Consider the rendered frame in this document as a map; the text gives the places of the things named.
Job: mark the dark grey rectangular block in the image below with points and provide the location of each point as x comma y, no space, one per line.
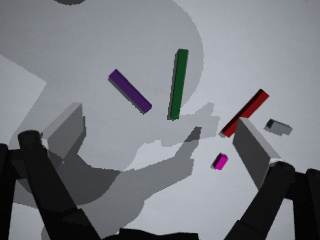
280,127

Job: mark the purple rod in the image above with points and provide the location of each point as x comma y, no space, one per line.
130,90

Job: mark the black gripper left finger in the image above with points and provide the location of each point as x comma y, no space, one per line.
61,217

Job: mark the magenta rod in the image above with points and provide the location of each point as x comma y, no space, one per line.
220,161

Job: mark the dark red rod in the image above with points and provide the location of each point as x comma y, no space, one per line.
253,104

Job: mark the green rod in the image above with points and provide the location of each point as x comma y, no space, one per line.
179,83

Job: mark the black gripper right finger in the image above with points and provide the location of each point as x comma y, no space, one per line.
261,160

